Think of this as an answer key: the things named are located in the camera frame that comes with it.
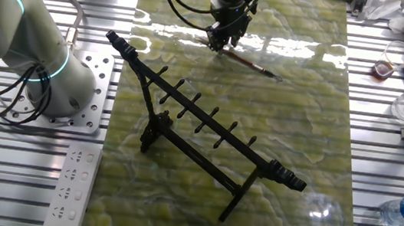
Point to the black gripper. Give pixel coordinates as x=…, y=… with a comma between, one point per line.
x=232, y=20

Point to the brown calligraphy brush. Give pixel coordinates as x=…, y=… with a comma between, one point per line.
x=247, y=62

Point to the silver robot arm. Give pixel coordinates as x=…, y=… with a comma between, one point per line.
x=4, y=27

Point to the black pen rack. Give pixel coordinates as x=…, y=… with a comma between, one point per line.
x=205, y=116

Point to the green marble pattern mat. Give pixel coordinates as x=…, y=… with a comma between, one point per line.
x=299, y=140

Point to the clear cup with brown liquid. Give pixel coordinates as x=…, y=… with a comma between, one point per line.
x=383, y=69

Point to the crumpled white paper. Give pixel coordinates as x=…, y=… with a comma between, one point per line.
x=392, y=13

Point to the white power strip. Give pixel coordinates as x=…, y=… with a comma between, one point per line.
x=71, y=189

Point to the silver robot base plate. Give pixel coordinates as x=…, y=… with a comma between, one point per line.
x=100, y=77

